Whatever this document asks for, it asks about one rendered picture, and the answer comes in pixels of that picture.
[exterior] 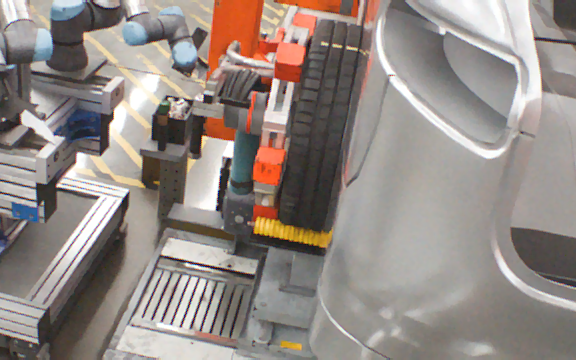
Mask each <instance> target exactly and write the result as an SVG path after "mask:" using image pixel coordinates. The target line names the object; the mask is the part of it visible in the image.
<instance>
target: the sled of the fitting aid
mask: <svg viewBox="0 0 576 360"><path fill-rule="evenodd" d="M267 255H268V252H264V251H262V253H260V258H259V261H258V265H257V269H256V272H255V277H254V280H253V284H252V288H251V291H250V295H249V299H248V303H247V307H246V310H245V314H244V317H243V322H242V326H241V329H240V333H239V336H238V342H237V348H236V353H238V354H239V355H243V356H248V357H252V358H258V359H263V360H318V358H317V357H316V356H315V354H314V353H312V351H311V348H310V344H309V341H308V329H306V328H301V327H296V326H290V325H285V324H280V323H274V322H270V321H265V320H260V318H254V317H252V313H253V307H254V304H255V300H256V296H257V291H258V287H260V286H259V284H261V280H262V276H263V271H264V267H265V264H266V260H267Z"/></svg>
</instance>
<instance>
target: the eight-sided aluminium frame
mask: <svg viewBox="0 0 576 360"><path fill-rule="evenodd" d="M308 38H309V28H306V27H301V26H296V25H290V26H288V32H287V35H286V37H285V39H284V42H286V43H291V44H296V42H298V45H302V46H305V47H306V50H305V60H304V67H303V71H302V76H301V81H300V83H297V87H296V93H295V99H294V101H296V102H297V107H298V103H299V98H300V92H301V86H302V81H303V74H304V71H305V67H306V61H307V44H308ZM280 84H281V80H277V79H273V83H272V88H271V93H270V98H269V103H268V107H267V110H266V111H265V118H264V123H263V128H262V129H263V137H261V143H260V145H264V147H268V144H269V138H270V132H273V133H278V138H276V139H273V142H272V148H275V149H281V150H283V143H284V137H285V134H286V129H287V124H288V119H289V109H290V104H291V100H292V94H294V89H295V85H296V83H294V82H288V85H287V90H286V94H285V100H284V105H283V109H282V112H278V111H274V108H275V104H276V99H278V93H279V89H280ZM290 139H291V135H290V138H286V140H285V144H284V150H285V151H286V157H285V164H284V170H283V174H282V178H281V181H280V185H279V186H274V185H269V184H264V183H258V182H254V191H255V198H256V201H255V204H256V205H260V206H266V207H271V209H275V206H276V203H277V198H279V193H280V188H281V185H282V181H283V178H284V174H285V169H286V163H287V156H288V152H289V147H290V145H289V144H290V141H291V140H290Z"/></svg>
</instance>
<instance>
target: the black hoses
mask: <svg viewBox="0 0 576 360"><path fill-rule="evenodd" d="M266 90H267V84H263V83H262V75H261V74H260V73H257V74H255V73H253V71H252V70H251V69H247V70H240V69H237V70H235V69H233V70H231V71H230V74H229V76H228V78H227V81H226V84H224V88H223V92H222V95H221V97H220V99H219V104H224V105H230V106H235V107H240V108H246V109H250V108H251V106H252V100H249V99H247V98H248V97H249V94H250V92H251V91H255V92H262V93H266Z"/></svg>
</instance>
